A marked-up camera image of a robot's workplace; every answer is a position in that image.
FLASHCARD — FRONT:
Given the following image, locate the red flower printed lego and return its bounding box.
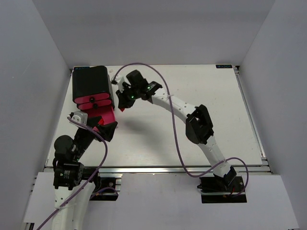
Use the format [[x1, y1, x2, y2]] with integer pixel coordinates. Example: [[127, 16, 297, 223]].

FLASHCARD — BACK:
[[98, 118, 105, 126]]

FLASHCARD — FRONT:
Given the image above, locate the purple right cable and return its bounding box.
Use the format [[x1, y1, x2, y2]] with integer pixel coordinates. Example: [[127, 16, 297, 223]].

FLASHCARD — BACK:
[[112, 62, 249, 197]]

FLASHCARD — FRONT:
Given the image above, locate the pink top drawer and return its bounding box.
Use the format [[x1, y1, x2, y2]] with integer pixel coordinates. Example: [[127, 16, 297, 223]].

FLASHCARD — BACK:
[[73, 92, 110, 104]]

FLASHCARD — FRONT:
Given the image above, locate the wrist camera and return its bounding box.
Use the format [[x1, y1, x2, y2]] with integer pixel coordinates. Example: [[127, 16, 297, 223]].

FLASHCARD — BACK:
[[67, 111, 88, 125], [111, 75, 126, 92]]

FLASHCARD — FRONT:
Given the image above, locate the pink drawer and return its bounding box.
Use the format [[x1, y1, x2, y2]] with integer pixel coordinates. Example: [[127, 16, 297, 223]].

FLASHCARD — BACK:
[[77, 99, 112, 110], [83, 105, 116, 125], [73, 92, 110, 104]]

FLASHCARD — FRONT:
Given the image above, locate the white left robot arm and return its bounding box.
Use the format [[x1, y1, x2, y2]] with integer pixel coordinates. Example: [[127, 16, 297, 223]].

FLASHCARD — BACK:
[[51, 112, 118, 230]]

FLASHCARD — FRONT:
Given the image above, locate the purple cable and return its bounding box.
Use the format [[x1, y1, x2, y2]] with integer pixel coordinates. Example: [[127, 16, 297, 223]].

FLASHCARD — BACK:
[[35, 119, 108, 230], [112, 62, 249, 197]]

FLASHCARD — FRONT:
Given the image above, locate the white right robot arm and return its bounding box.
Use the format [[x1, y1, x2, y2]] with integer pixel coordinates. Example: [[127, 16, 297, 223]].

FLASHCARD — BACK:
[[111, 70, 236, 188]]

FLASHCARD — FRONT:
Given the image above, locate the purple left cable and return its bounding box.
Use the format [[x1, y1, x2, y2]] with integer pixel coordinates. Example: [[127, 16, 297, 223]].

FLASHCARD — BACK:
[[35, 119, 108, 230]]

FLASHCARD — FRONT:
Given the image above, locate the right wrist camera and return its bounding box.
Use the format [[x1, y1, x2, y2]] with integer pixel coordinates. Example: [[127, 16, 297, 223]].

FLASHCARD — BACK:
[[111, 75, 126, 92]]

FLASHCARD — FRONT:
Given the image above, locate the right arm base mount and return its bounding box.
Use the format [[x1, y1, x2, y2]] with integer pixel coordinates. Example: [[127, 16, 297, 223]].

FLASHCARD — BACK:
[[197, 176, 247, 204]]

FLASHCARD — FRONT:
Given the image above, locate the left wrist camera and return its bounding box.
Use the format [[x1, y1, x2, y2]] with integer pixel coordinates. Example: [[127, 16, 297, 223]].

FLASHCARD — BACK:
[[67, 111, 88, 125]]

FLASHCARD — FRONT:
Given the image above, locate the black drawer cabinet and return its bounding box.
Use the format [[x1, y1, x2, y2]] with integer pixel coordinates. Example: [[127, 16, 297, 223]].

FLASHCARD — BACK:
[[72, 66, 114, 107]]

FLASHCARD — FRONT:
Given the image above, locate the aluminium table rail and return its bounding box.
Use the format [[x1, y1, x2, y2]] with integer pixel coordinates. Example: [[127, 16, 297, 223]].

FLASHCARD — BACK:
[[45, 165, 272, 175]]

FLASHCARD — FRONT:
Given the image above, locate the pink bottom drawer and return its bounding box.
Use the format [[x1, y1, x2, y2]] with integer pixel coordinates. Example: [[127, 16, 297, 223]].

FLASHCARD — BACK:
[[83, 105, 116, 125]]

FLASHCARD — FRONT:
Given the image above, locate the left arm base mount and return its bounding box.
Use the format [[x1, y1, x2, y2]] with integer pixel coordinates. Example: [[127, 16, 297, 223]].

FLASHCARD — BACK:
[[90, 173, 122, 201]]

